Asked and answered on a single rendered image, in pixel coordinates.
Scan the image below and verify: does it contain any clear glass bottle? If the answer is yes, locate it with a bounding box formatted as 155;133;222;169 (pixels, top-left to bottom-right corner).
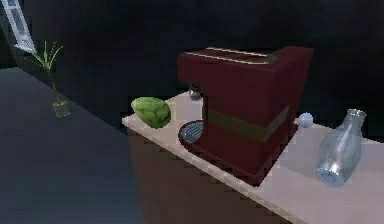
314;108;368;188

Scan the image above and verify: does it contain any green lettuce head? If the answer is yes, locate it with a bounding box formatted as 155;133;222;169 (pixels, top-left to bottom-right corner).
130;96;172;130

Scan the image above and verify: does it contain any dark red coffee machine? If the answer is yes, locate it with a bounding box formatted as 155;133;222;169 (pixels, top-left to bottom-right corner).
176;45;315;188

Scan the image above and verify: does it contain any small white ball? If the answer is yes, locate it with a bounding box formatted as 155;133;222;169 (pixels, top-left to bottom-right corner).
297;112;315;129

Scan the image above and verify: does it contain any potted green house plant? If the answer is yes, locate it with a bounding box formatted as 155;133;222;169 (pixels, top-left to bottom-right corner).
22;40;72;118

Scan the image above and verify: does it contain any pale kitchen counter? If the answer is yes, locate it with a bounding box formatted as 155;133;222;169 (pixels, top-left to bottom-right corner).
121;91;384;224

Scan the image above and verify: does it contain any pale window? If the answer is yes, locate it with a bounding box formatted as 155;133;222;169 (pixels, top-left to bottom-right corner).
1;0;36;54

